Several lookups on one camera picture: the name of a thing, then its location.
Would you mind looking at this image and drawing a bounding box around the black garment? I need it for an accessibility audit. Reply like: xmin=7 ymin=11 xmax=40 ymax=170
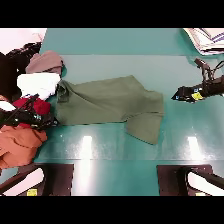
xmin=0 ymin=41 xmax=43 ymax=102

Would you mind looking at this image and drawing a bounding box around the mauve garment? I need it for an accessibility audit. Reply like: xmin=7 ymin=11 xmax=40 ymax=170
xmin=25 ymin=49 xmax=65 ymax=76

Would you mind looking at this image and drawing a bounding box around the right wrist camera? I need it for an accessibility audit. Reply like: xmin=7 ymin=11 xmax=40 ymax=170
xmin=194 ymin=57 xmax=214 ymax=81

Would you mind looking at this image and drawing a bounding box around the olive green T-shirt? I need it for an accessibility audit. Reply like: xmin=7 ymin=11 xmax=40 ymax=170
xmin=54 ymin=74 xmax=165 ymax=146

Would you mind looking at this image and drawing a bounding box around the orange garment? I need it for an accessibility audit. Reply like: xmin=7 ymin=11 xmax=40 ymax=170
xmin=0 ymin=124 xmax=49 ymax=170

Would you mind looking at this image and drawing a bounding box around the red garment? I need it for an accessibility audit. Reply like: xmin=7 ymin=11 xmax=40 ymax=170
xmin=12 ymin=96 xmax=53 ymax=130

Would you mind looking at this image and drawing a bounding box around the black cable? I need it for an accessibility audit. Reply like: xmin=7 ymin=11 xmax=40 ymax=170
xmin=211 ymin=59 xmax=224 ymax=80

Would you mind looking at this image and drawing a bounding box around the stack of folded clothes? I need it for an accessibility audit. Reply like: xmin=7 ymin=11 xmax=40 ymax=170
xmin=182 ymin=27 xmax=224 ymax=56

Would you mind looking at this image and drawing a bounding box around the white garment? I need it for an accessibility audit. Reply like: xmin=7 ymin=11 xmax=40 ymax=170
xmin=16 ymin=72 xmax=62 ymax=101

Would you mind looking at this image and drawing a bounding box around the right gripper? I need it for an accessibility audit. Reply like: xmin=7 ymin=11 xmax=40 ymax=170
xmin=171 ymin=84 xmax=205 ymax=104

